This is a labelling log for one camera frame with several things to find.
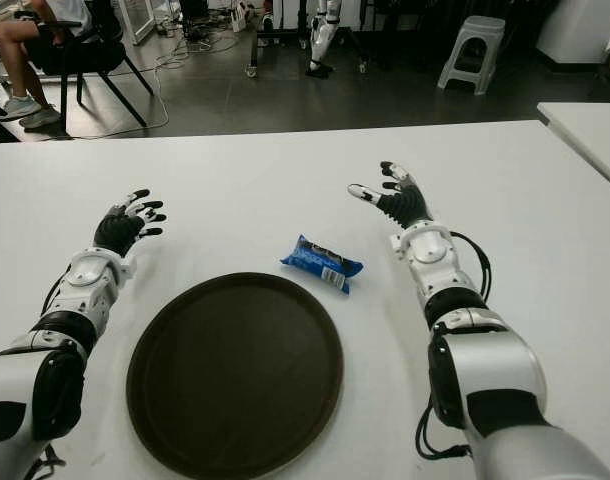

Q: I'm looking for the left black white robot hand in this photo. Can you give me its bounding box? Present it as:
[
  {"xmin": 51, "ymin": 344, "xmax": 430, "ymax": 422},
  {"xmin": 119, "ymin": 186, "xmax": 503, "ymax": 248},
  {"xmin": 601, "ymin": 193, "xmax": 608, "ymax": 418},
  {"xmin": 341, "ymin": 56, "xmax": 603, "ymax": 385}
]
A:
[{"xmin": 93, "ymin": 188, "xmax": 166, "ymax": 257}]

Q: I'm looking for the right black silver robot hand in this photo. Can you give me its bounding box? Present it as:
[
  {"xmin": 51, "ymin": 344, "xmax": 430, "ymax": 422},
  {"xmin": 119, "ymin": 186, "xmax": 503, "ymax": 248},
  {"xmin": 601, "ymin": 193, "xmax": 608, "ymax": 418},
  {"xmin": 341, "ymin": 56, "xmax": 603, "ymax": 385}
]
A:
[{"xmin": 347, "ymin": 160, "xmax": 435, "ymax": 231}]

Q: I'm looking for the blue Oreo cookie packet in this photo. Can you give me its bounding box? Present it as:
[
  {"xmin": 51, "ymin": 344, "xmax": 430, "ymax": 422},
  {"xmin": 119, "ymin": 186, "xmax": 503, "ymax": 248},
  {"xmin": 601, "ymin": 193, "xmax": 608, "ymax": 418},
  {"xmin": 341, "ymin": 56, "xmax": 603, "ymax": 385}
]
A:
[{"xmin": 278, "ymin": 233, "xmax": 364, "ymax": 296}]

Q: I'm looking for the black office chair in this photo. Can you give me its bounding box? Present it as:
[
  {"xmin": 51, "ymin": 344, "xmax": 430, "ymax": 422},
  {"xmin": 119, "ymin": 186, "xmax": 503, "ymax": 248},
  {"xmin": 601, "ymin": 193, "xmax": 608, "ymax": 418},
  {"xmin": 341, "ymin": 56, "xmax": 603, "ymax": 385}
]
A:
[{"xmin": 14, "ymin": 0, "xmax": 155, "ymax": 137}]

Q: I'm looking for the round dark brown tray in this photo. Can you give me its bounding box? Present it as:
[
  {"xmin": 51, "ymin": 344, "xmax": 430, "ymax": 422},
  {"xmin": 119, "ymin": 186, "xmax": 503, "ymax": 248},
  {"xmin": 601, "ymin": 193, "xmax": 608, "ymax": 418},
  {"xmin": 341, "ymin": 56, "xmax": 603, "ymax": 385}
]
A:
[{"xmin": 125, "ymin": 271, "xmax": 345, "ymax": 480}]

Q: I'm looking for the white humanoid robot leg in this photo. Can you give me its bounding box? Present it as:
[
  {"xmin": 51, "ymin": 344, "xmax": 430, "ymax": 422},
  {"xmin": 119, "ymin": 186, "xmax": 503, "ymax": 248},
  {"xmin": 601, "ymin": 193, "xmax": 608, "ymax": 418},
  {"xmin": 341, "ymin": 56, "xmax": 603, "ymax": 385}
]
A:
[{"xmin": 304, "ymin": 0, "xmax": 344, "ymax": 79}]

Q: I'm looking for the grey plastic stool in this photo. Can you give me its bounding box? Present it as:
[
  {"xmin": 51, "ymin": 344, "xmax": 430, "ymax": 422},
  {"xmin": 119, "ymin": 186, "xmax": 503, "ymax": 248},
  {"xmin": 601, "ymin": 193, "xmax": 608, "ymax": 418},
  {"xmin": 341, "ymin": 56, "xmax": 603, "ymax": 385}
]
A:
[{"xmin": 437, "ymin": 15, "xmax": 506, "ymax": 97}]

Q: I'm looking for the white side table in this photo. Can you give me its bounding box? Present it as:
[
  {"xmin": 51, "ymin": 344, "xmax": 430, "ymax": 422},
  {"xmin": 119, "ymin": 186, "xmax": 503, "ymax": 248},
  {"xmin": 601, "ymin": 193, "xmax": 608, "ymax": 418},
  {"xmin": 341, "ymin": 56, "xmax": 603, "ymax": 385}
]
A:
[{"xmin": 536, "ymin": 102, "xmax": 610, "ymax": 196}]

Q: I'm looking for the seated person with bare legs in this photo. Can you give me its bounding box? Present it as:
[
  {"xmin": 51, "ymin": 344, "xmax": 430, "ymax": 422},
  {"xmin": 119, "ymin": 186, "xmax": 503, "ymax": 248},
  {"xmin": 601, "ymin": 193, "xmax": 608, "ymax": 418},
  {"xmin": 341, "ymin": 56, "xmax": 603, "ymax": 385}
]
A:
[{"xmin": 0, "ymin": 0, "xmax": 94, "ymax": 130}]

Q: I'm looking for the white framed panel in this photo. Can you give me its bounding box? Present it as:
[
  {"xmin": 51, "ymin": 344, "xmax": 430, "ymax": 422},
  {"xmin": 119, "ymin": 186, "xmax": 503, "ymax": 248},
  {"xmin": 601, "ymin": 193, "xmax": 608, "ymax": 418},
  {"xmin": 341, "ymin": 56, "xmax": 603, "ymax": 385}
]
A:
[{"xmin": 115, "ymin": 0, "xmax": 156, "ymax": 46}]

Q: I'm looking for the white cabinet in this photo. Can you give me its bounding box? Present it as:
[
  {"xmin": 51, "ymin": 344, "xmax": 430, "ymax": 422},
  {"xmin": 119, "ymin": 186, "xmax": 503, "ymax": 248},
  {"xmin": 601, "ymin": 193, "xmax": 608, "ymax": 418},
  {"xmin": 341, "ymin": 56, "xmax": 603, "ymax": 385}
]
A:
[{"xmin": 534, "ymin": 0, "xmax": 610, "ymax": 65}]

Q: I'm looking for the white bag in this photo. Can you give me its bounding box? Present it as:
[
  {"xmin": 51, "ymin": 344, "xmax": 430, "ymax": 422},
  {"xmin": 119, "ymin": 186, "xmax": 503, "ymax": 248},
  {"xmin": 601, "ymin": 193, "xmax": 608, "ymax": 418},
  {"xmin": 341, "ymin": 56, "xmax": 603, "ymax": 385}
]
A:
[{"xmin": 231, "ymin": 0, "xmax": 250, "ymax": 32}]

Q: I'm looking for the long white floor cable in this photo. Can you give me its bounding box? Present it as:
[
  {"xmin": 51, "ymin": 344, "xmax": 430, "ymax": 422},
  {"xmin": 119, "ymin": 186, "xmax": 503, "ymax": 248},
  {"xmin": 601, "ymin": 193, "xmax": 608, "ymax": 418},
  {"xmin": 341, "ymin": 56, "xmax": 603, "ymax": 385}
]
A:
[{"xmin": 67, "ymin": 34, "xmax": 191, "ymax": 140}]

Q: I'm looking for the tangled floor cables heap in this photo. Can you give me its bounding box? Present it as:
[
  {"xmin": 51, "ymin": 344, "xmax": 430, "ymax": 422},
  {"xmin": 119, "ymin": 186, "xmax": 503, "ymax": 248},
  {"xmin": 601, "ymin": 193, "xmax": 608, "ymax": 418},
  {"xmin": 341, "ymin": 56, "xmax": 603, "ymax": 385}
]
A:
[{"xmin": 157, "ymin": 7, "xmax": 241, "ymax": 56}]

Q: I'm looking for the black wheeled metal frame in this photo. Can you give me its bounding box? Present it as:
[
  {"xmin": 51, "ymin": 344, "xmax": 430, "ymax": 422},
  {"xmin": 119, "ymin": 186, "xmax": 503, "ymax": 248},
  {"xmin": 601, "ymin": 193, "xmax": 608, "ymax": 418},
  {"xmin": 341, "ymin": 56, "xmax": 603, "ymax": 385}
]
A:
[{"xmin": 243, "ymin": 0, "xmax": 371, "ymax": 79}]

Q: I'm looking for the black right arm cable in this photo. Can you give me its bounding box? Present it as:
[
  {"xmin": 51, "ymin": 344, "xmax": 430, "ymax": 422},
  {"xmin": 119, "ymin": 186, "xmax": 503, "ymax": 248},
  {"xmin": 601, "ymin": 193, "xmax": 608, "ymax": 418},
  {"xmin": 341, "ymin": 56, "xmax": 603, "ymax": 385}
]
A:
[{"xmin": 416, "ymin": 232, "xmax": 492, "ymax": 460}]

